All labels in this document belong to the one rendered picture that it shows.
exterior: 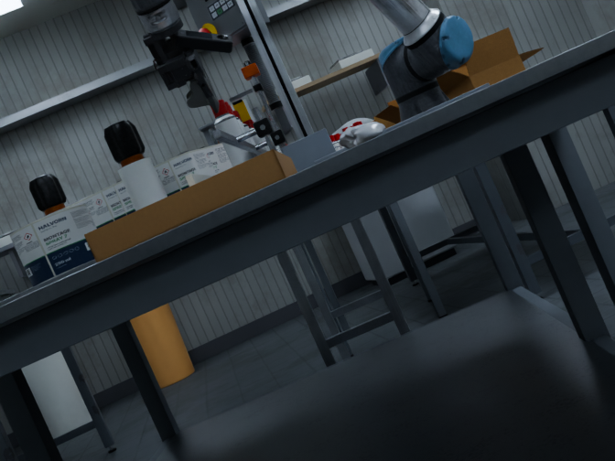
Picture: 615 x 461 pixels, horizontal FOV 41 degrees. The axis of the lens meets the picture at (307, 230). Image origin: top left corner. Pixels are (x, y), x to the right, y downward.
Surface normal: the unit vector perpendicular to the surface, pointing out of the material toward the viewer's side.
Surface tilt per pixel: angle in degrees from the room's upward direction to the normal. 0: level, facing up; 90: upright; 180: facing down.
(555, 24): 90
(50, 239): 90
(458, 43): 99
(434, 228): 90
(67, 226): 90
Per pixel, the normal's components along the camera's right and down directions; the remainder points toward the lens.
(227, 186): -0.05, 0.05
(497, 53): 0.30, 0.07
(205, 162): 0.80, -0.35
